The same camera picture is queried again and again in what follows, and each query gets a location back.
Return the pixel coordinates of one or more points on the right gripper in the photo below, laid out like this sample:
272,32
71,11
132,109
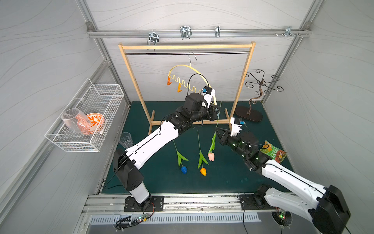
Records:
223,136

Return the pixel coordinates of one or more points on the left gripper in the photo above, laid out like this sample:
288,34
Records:
212,112

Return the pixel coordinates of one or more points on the pink tulip flower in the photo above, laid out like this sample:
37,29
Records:
210,154

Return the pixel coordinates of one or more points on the orange tulip flower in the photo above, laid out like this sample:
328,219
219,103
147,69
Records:
202,159

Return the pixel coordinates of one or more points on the blue tulip flower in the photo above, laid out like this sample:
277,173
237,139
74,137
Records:
180,158

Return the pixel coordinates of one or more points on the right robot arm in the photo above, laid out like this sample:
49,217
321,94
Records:
325,207

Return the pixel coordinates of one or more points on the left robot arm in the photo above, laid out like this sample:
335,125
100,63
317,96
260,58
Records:
126,164

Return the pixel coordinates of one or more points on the yellow-orange clothes peg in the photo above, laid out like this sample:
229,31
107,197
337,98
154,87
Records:
179,89

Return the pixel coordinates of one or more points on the orange end clothes peg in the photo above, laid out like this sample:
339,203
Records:
169,81

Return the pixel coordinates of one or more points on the wooden clothes rack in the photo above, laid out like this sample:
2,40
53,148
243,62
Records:
150,118

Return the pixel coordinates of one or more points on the brown metal mug tree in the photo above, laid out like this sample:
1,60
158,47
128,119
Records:
249,113

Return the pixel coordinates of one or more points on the green snack bag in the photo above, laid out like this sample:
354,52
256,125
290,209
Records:
274,152

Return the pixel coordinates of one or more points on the metal hook clamp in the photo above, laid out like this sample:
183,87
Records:
217,31
153,39
288,33
185,32

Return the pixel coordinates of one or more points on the clear drinking glass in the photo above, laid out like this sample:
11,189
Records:
126,140

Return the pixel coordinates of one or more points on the orange patterned bowl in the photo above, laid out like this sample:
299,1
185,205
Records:
97,122

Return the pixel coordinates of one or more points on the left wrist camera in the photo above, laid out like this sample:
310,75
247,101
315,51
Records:
208,94

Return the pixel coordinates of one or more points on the white wire basket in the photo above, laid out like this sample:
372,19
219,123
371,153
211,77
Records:
91,98

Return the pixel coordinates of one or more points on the aluminium top rail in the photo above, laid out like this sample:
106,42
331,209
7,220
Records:
196,33

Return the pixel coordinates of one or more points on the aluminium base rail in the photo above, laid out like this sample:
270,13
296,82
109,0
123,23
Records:
113,204

